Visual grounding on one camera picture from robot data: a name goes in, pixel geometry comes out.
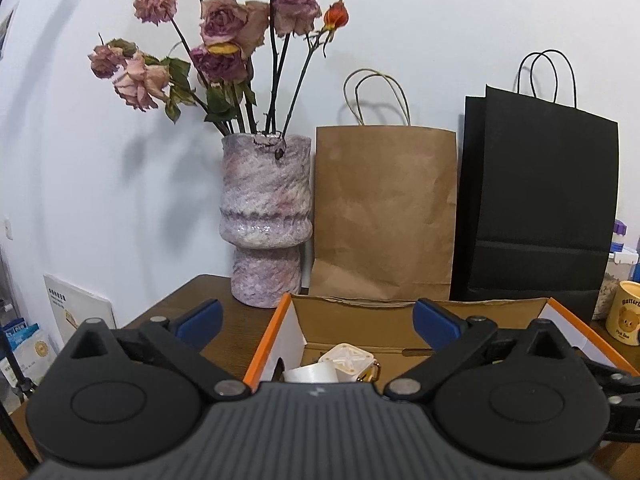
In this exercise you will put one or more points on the dried pink rose bouquet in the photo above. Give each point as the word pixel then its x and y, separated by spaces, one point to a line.
pixel 217 74

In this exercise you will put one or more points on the blue white bag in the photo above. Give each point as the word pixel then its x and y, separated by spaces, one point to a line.
pixel 31 347

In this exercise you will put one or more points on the brown paper bag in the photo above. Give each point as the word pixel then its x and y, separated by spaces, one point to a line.
pixel 385 200

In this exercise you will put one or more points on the white booklet against wall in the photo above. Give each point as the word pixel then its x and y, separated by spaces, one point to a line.
pixel 71 306

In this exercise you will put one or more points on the yellow bear mug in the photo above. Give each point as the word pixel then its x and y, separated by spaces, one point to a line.
pixel 623 321

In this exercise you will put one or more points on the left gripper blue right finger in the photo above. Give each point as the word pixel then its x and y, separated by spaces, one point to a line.
pixel 436 325

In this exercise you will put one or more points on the black paper bag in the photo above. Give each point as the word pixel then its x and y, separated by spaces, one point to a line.
pixel 536 203

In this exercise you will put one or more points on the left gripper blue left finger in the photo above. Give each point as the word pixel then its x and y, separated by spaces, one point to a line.
pixel 199 326

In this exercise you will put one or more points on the purple white ceramic vase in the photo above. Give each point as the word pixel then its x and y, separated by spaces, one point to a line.
pixel 265 214

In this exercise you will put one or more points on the red orange cardboard box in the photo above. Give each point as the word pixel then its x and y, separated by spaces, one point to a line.
pixel 401 334

